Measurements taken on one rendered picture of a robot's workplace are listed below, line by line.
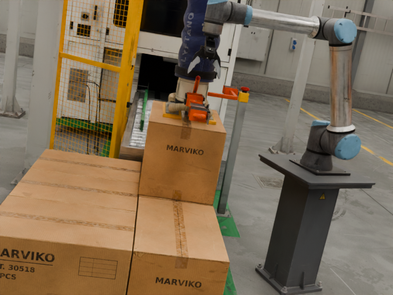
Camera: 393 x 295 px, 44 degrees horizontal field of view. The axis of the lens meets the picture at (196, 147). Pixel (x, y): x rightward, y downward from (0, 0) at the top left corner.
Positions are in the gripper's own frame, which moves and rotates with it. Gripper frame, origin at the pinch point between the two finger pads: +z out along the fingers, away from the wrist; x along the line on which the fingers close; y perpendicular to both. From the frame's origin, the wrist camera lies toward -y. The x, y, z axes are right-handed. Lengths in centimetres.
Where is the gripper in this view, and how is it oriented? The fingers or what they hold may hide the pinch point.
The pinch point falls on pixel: (203, 76)
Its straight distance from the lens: 229.2
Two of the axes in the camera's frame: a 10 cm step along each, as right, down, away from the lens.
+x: -9.8, -1.6, -1.2
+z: -1.9, 9.5, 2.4
